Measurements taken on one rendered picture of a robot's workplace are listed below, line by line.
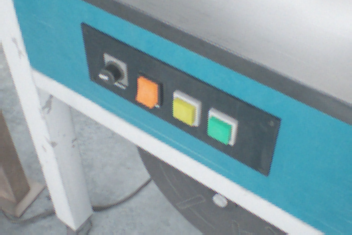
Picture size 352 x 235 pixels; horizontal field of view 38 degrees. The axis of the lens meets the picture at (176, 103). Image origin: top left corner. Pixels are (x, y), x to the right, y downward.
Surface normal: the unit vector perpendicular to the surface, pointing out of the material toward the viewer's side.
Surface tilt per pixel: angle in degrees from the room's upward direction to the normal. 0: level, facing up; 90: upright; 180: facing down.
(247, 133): 90
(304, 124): 90
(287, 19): 0
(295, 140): 90
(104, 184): 0
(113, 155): 0
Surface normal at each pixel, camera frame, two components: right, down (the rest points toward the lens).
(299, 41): 0.00, -0.69
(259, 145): -0.59, 0.59
